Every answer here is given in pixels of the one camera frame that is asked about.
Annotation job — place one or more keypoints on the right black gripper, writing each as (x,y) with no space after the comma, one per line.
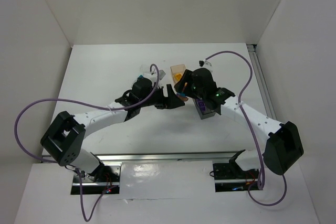
(186,80)

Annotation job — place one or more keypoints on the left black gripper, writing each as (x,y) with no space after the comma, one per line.
(163,98)

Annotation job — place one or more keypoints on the purple rounded lego brick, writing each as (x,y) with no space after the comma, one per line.
(201,105)

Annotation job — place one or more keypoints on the yellow square lego brick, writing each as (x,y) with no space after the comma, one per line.
(178,76)

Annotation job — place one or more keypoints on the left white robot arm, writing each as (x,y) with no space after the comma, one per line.
(64,137)

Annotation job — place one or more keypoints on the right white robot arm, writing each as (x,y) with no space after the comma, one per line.
(283,146)

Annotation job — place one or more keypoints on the orange plastic container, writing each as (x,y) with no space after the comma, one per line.
(177,69)

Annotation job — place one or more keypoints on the grey plastic container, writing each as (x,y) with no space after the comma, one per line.
(204,114)

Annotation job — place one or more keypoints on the clear plastic container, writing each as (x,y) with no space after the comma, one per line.
(148,72)

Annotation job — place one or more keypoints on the right side aluminium rail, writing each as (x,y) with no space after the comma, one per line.
(267,98)

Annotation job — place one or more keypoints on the aluminium table rail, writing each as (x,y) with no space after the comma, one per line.
(166,156)

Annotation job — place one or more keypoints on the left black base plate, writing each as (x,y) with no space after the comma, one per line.
(108,180)

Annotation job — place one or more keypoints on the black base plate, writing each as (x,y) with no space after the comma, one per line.
(108,180)
(229,177)

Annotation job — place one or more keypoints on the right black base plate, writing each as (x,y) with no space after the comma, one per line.
(229,177)

